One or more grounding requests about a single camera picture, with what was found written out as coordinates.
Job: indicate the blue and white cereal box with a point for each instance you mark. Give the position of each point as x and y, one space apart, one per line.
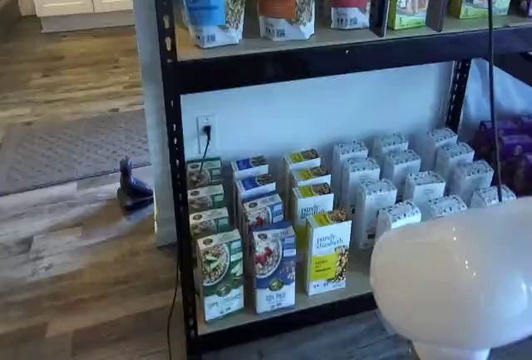
262 208
274 268
255 185
249 165

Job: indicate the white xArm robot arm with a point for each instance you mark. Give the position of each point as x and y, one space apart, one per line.
457 277

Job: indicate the green Bobo's apple pie box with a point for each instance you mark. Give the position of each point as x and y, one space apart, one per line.
409 2

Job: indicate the white granola box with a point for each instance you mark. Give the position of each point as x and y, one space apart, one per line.
484 195
349 148
397 214
471 175
390 141
441 135
442 206
454 154
424 183
359 169
372 210
401 162

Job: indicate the black metal shelf rack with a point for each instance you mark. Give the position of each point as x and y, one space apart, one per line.
291 70

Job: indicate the purple snack box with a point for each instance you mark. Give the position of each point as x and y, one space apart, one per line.
521 175
517 144
484 144

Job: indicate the yellow purely elizabeth box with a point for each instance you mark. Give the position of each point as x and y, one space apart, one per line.
311 202
309 176
328 252
301 158

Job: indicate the green and white cereal box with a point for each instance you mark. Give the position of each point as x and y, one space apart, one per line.
220 277
208 220
203 171
205 198

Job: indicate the black floor object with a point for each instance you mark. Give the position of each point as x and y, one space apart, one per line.
129 193

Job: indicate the grey floor mat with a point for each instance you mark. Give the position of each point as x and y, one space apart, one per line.
70 152

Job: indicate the white wall outlet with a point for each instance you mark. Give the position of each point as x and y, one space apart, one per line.
201 135

